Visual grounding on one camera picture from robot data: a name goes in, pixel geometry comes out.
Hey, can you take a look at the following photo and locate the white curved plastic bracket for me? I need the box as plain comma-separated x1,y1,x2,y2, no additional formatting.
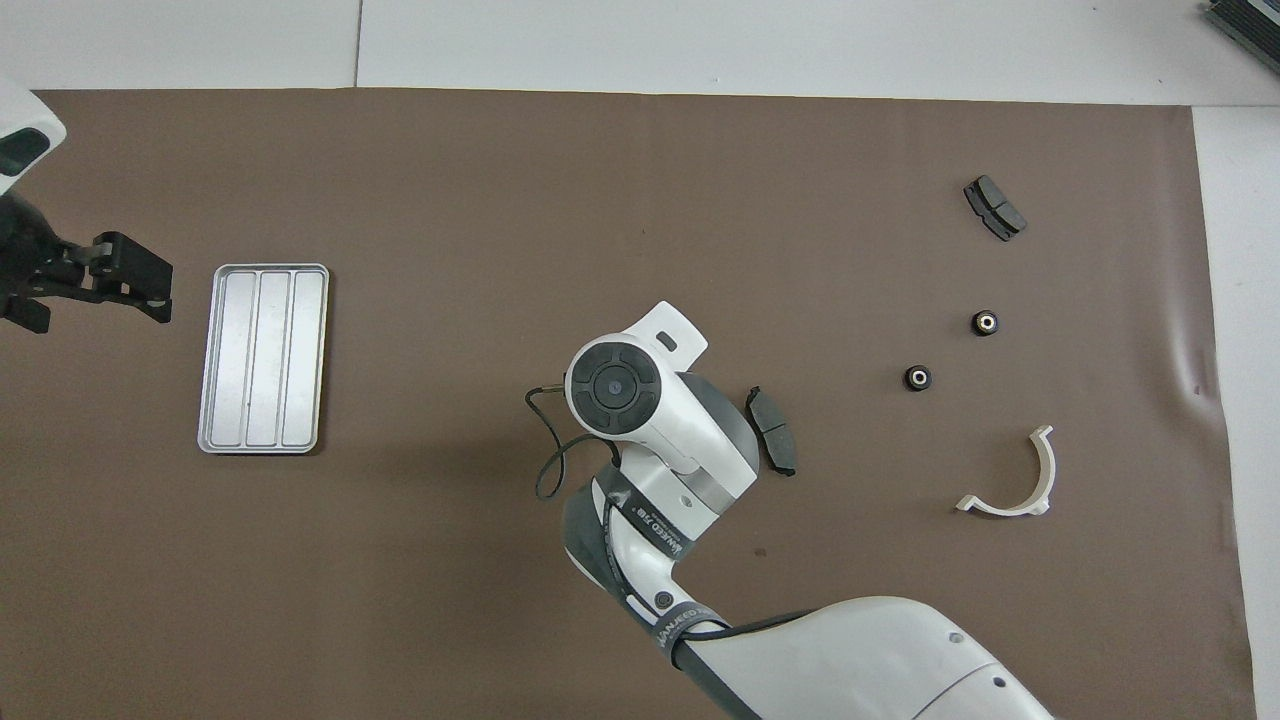
955,425,1057,518

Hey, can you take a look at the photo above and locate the dark grey brake pad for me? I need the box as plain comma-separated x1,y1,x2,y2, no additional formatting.
748,386,799,478
963,175,1028,243

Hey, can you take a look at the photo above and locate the silver metal tray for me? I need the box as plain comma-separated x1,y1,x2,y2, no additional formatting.
197,263,331,456

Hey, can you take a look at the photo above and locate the brown paper table mat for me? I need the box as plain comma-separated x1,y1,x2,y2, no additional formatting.
0,88,1256,720

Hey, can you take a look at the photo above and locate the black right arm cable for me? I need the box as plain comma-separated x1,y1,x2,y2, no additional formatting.
527,383,831,646

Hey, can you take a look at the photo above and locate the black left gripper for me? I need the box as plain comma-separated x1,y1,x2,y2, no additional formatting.
0,195,173,336

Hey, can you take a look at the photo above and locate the grey ribbed device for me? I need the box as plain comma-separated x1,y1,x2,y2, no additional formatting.
1205,0,1280,51

